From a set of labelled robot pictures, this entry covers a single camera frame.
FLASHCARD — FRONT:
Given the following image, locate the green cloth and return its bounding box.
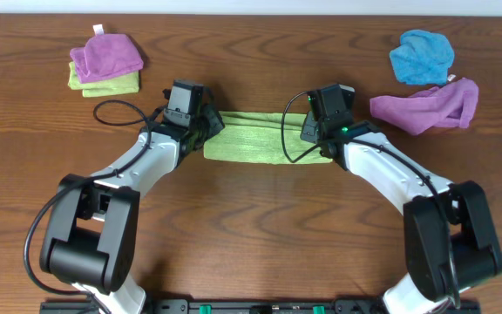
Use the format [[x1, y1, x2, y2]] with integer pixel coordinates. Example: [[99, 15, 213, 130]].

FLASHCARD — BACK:
[[204, 112, 313, 165], [68, 62, 139, 98]]

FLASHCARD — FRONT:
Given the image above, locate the folded purple cloth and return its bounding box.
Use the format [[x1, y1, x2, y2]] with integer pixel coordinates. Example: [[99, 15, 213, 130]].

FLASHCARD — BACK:
[[70, 24, 144, 84]]

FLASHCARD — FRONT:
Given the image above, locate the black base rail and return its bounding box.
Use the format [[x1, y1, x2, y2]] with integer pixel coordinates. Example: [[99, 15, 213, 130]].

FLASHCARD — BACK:
[[39, 299, 483, 314]]

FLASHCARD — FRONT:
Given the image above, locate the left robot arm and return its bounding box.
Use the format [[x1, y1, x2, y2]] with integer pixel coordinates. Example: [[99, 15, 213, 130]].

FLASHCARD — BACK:
[[39, 104, 224, 313]]

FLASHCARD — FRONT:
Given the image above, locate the folded green cloth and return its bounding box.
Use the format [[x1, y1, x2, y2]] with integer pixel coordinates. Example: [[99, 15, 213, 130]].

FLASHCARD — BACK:
[[68, 62, 139, 98]]

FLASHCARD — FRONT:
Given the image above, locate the crumpled purple cloth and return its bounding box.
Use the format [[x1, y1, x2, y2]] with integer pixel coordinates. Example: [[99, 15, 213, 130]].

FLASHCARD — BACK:
[[370, 78, 479, 135]]

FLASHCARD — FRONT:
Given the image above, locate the crumpled blue cloth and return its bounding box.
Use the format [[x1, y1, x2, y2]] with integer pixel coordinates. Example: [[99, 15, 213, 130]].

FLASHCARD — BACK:
[[389, 30, 455, 85]]

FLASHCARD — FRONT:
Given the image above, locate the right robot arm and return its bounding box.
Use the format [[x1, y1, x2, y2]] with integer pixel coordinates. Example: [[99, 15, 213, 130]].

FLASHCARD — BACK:
[[301, 84, 502, 313]]

